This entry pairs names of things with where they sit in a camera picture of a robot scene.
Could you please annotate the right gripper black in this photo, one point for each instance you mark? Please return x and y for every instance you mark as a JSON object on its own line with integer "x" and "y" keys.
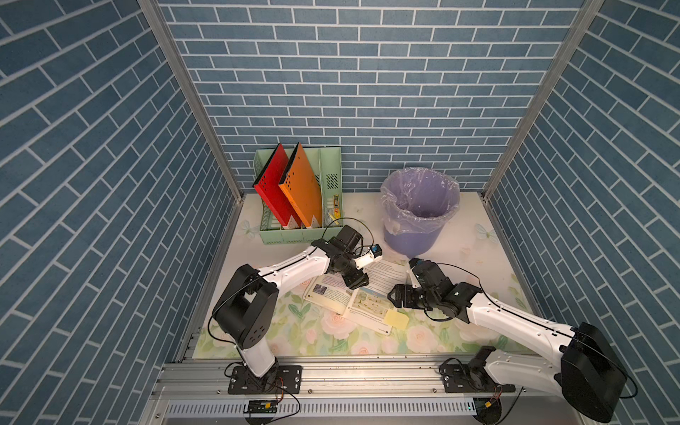
{"x": 405, "y": 299}

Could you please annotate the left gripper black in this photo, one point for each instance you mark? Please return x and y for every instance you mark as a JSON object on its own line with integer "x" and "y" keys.
{"x": 356, "y": 279}

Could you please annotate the yellow sticky note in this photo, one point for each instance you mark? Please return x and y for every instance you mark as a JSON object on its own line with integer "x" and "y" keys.
{"x": 396, "y": 320}

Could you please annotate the English textbook yellow cover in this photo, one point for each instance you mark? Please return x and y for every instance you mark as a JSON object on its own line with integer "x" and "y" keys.
{"x": 366, "y": 306}

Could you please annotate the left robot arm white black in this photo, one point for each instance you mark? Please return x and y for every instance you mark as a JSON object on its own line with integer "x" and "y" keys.
{"x": 246, "y": 307}

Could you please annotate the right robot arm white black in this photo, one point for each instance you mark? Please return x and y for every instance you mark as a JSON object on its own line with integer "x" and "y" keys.
{"x": 575, "y": 363}

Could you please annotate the floral table mat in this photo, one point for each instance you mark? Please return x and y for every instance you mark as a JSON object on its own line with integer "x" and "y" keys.
{"x": 469, "y": 248}

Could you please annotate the orange file folder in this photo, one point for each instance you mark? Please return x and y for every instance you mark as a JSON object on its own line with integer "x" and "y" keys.
{"x": 299, "y": 185}

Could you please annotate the clear plastic bin liner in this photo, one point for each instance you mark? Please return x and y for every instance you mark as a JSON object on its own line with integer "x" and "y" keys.
{"x": 419, "y": 202}

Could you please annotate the green plastic file rack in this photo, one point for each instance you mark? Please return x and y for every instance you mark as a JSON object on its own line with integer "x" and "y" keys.
{"x": 327, "y": 166}

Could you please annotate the purple trash bin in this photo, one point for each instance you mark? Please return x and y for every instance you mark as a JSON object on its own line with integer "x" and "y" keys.
{"x": 419, "y": 212}

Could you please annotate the red file folder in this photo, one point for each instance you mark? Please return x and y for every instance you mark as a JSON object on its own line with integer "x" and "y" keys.
{"x": 267, "y": 186}

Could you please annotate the small black electronics box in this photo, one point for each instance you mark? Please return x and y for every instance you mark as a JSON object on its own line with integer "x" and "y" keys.
{"x": 266, "y": 407}

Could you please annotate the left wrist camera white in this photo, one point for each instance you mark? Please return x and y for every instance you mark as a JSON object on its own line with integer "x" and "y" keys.
{"x": 374, "y": 254}

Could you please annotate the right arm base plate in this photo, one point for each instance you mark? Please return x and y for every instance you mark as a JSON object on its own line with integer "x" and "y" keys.
{"x": 460, "y": 378}

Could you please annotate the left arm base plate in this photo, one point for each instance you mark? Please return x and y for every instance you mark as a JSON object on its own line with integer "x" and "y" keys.
{"x": 286, "y": 379}

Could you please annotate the aluminium mounting rail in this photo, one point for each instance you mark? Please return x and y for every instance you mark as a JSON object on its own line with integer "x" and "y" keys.
{"x": 405, "y": 389}

